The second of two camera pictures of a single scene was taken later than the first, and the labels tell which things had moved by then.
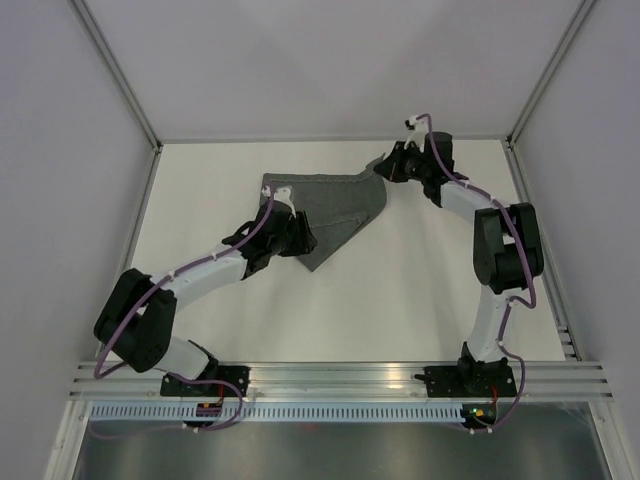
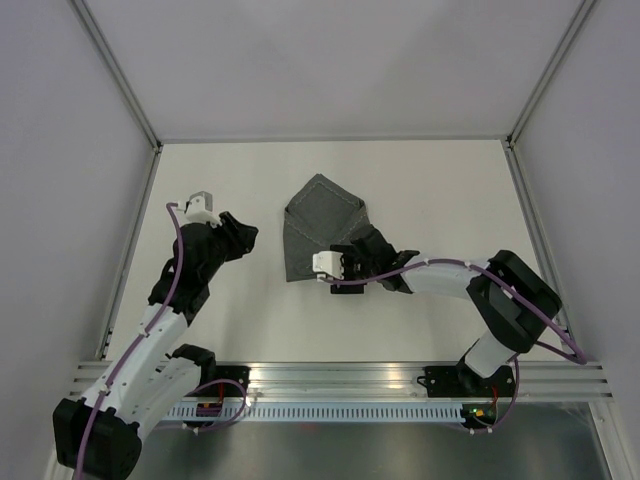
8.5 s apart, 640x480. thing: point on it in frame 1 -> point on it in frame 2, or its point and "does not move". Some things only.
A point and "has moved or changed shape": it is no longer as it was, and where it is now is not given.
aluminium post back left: [91, 24] does not move
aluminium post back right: [571, 32] does not move
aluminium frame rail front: [571, 380] does not move
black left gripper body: [296, 241] -> [228, 243]
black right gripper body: [406, 164] -> [353, 266]
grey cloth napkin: [336, 206] has moved or changed shape
